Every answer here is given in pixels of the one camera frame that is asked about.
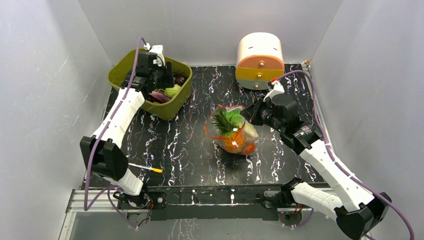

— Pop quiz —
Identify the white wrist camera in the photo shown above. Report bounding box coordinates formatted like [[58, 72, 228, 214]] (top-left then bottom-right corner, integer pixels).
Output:
[[263, 78, 285, 102], [143, 43, 165, 67]]

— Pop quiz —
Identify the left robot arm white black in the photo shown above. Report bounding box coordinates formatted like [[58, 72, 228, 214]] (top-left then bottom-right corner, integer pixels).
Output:
[[79, 51, 174, 208]]

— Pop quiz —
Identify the olive green plastic bin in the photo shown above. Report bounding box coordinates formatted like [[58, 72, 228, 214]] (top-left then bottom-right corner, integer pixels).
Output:
[[107, 48, 193, 121]]

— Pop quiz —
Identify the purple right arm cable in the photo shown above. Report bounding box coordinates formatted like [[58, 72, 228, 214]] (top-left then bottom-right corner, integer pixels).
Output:
[[276, 70, 415, 240]]

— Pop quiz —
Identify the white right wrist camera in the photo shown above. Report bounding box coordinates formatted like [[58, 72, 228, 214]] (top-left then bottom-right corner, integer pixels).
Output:
[[263, 78, 285, 102]]

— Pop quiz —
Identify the aluminium frame rail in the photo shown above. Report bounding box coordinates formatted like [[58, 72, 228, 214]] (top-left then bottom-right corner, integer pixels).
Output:
[[57, 62, 374, 240]]

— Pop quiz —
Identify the round white mini drawer cabinet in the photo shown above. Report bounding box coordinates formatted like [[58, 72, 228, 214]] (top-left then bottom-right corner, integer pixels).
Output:
[[235, 32, 285, 91]]

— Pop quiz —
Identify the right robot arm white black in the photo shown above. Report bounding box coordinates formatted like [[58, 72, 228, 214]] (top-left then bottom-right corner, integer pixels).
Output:
[[240, 93, 391, 240]]

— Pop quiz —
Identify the orange toy pumpkin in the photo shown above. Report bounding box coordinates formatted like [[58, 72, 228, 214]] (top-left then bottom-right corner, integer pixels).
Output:
[[239, 142, 256, 156]]

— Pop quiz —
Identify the white pen yellow cap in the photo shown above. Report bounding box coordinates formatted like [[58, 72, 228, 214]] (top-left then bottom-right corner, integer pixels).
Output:
[[128, 163, 163, 173]]

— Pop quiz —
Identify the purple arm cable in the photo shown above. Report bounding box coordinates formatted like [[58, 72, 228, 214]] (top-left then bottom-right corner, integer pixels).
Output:
[[276, 70, 415, 240], [83, 36, 147, 229]]

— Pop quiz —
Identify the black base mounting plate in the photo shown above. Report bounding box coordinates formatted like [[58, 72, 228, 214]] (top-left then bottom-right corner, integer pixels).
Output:
[[125, 183, 303, 222]]

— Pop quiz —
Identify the purple toy eggplant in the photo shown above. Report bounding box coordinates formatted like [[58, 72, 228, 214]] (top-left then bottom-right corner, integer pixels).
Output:
[[149, 91, 171, 104]]

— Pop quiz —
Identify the orange spiky toy fruit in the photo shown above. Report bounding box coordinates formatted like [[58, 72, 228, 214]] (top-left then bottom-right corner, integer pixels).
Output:
[[211, 108, 246, 153]]

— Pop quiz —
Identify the clear zip bag orange zipper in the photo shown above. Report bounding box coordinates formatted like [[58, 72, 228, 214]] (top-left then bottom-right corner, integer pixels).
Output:
[[204, 105, 259, 156]]

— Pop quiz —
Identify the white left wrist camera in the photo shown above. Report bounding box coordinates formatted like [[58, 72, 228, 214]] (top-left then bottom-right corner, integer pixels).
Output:
[[143, 43, 165, 67]]

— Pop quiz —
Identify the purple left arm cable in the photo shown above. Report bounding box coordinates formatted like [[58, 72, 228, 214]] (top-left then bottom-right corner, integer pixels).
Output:
[[83, 36, 147, 229]]

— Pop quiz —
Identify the light green toy cabbage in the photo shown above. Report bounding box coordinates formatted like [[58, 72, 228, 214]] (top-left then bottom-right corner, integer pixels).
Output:
[[163, 84, 182, 98]]

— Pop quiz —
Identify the dark brown toy fruit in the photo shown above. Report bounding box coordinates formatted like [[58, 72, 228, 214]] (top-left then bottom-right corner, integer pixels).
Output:
[[173, 75, 187, 87]]

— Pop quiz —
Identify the green toy lettuce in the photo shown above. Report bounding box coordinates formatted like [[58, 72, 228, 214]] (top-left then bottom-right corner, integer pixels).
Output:
[[225, 108, 259, 139]]

